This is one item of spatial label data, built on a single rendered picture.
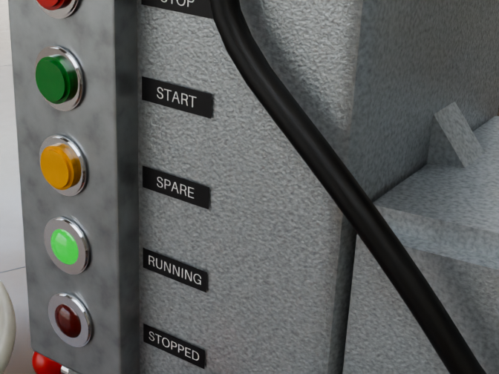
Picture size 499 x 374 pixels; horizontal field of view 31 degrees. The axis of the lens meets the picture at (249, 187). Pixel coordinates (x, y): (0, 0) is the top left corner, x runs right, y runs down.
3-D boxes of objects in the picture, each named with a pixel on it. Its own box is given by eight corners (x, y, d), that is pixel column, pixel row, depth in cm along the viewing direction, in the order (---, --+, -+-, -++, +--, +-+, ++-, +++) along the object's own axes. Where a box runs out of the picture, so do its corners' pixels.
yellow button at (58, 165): (85, 190, 50) (83, 148, 49) (71, 196, 49) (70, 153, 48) (52, 179, 51) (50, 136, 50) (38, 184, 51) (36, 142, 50)
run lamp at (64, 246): (91, 265, 52) (90, 228, 51) (74, 274, 51) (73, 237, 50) (62, 252, 54) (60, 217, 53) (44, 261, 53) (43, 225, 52)
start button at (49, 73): (82, 105, 48) (80, 58, 47) (68, 109, 47) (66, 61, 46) (47, 94, 49) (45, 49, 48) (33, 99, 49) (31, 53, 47)
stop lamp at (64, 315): (93, 338, 54) (92, 303, 54) (77, 347, 53) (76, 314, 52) (65, 324, 56) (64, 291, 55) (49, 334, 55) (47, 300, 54)
